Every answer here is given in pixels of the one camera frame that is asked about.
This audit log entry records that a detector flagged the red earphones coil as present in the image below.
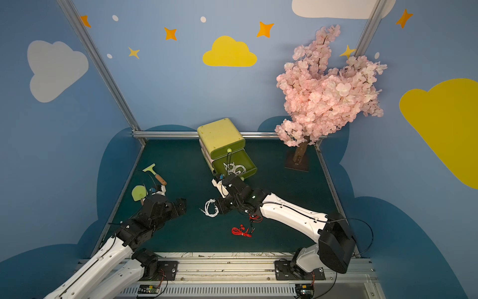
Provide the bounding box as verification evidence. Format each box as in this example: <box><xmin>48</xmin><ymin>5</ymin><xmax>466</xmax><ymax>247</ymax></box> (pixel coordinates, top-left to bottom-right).
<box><xmin>249</xmin><ymin>214</ymin><xmax>263</xmax><ymax>223</ymax></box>

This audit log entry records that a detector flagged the white earphones coil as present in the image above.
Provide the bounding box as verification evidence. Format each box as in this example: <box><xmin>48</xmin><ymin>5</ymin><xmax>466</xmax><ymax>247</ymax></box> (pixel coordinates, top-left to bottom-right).
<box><xmin>232</xmin><ymin>164</ymin><xmax>246</xmax><ymax>175</ymax></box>
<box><xmin>224</xmin><ymin>163</ymin><xmax>236</xmax><ymax>174</ymax></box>
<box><xmin>200</xmin><ymin>199</ymin><xmax>219</xmax><ymax>218</ymax></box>

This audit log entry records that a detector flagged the green drawer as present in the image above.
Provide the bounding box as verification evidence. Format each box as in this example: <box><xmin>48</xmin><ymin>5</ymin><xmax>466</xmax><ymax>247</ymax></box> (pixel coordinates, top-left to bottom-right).
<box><xmin>210</xmin><ymin>139</ymin><xmax>246</xmax><ymax>160</ymax></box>
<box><xmin>212</xmin><ymin>149</ymin><xmax>257</xmax><ymax>179</ymax></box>

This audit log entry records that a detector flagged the green three-drawer cabinet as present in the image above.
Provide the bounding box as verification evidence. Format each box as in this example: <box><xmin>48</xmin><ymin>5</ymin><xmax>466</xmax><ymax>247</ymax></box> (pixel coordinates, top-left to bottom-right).
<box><xmin>197</xmin><ymin>118</ymin><xmax>257</xmax><ymax>180</ymax></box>

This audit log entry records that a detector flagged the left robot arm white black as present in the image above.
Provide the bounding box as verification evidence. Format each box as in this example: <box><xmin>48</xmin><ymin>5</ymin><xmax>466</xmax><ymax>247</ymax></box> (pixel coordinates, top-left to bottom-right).
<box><xmin>46</xmin><ymin>194</ymin><xmax>187</xmax><ymax>299</ymax></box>

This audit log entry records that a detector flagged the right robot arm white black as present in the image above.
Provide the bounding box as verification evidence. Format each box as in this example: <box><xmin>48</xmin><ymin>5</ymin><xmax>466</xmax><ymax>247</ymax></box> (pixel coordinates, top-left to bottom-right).
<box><xmin>212</xmin><ymin>175</ymin><xmax>356</xmax><ymax>275</ymax></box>

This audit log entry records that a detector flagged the red earphones lower bundle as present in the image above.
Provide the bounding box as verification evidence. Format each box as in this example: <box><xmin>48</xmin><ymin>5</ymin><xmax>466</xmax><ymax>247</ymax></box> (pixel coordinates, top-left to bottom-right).
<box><xmin>231</xmin><ymin>224</ymin><xmax>255</xmax><ymax>238</ymax></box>

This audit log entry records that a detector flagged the left green circuit board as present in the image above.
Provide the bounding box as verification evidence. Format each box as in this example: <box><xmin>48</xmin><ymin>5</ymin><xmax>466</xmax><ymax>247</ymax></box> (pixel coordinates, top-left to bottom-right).
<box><xmin>136</xmin><ymin>285</ymin><xmax>161</xmax><ymax>297</ymax></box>

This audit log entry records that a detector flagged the green circuit board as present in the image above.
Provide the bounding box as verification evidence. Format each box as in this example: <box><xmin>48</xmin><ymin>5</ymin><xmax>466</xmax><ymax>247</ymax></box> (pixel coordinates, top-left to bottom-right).
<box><xmin>136</xmin><ymin>285</ymin><xmax>161</xmax><ymax>297</ymax></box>
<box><xmin>295</xmin><ymin>284</ymin><xmax>314</xmax><ymax>299</ymax></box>

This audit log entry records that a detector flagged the right green circuit board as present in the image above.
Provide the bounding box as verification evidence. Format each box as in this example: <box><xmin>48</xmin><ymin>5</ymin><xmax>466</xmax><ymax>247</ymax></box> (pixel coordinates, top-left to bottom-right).
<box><xmin>295</xmin><ymin>284</ymin><xmax>314</xmax><ymax>299</ymax></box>

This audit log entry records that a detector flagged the pink blossom artificial tree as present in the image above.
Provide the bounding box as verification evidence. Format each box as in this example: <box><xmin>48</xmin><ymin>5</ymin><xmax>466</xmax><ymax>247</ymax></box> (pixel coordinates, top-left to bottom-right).
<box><xmin>275</xmin><ymin>25</ymin><xmax>387</xmax><ymax>169</ymax></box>

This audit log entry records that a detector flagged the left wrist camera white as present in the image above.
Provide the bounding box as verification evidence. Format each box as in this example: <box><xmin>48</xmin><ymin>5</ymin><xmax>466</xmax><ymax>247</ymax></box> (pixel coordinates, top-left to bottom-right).
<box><xmin>149</xmin><ymin>185</ymin><xmax>166</xmax><ymax>196</ymax></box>

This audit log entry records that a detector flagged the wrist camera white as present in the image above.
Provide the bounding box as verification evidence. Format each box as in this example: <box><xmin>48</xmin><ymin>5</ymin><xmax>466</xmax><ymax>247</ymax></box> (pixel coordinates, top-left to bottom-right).
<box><xmin>212</xmin><ymin>174</ymin><xmax>229</xmax><ymax>198</ymax></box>
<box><xmin>149</xmin><ymin>185</ymin><xmax>166</xmax><ymax>196</ymax></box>

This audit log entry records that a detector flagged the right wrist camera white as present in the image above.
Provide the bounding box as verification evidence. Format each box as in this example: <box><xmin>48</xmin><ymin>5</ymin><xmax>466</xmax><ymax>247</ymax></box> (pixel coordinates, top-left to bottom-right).
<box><xmin>212</xmin><ymin>174</ymin><xmax>229</xmax><ymax>198</ymax></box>

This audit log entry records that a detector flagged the green round paddle wooden handle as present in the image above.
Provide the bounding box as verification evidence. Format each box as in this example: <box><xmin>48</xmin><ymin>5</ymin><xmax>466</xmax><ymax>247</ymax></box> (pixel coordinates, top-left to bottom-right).
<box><xmin>131</xmin><ymin>185</ymin><xmax>148</xmax><ymax>205</ymax></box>

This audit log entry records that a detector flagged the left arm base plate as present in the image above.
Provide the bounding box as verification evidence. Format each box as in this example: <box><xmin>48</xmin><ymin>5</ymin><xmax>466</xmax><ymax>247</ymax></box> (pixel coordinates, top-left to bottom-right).
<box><xmin>150</xmin><ymin>260</ymin><xmax>179</xmax><ymax>281</ymax></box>

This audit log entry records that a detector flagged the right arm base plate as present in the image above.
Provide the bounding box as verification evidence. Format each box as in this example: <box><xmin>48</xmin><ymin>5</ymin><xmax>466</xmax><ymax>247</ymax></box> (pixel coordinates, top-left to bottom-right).
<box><xmin>274</xmin><ymin>259</ymin><xmax>326</xmax><ymax>281</ymax></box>

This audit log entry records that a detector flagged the aluminium rail front frame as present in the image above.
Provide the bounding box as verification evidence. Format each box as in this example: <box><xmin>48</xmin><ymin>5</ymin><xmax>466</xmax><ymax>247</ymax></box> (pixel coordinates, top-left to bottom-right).
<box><xmin>114</xmin><ymin>252</ymin><xmax>385</xmax><ymax>299</ymax></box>

